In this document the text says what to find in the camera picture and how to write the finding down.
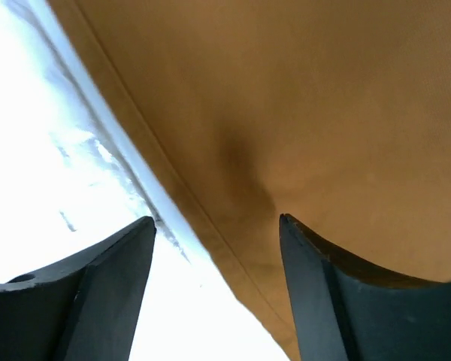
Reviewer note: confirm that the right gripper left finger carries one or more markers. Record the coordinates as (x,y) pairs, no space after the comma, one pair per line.
(83,307)

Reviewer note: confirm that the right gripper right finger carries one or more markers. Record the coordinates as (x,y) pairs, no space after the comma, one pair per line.
(347,308)

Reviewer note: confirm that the brown trousers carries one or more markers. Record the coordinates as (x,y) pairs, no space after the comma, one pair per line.
(337,112)

